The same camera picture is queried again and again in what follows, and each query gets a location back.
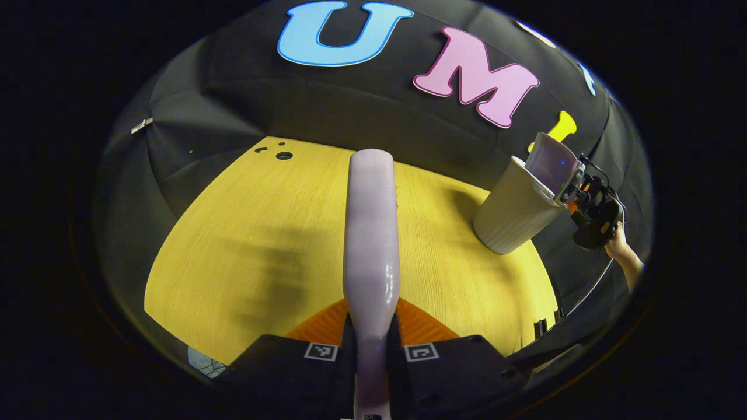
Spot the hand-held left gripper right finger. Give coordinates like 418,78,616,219
386,297,530,420

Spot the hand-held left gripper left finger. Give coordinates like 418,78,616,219
224,299,358,420

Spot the pale purple dustpan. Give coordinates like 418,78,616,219
524,132,586,205

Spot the white ribbed garbage bin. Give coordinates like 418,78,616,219
472,155,564,256

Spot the yellow wooden desktop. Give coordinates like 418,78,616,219
144,136,559,365

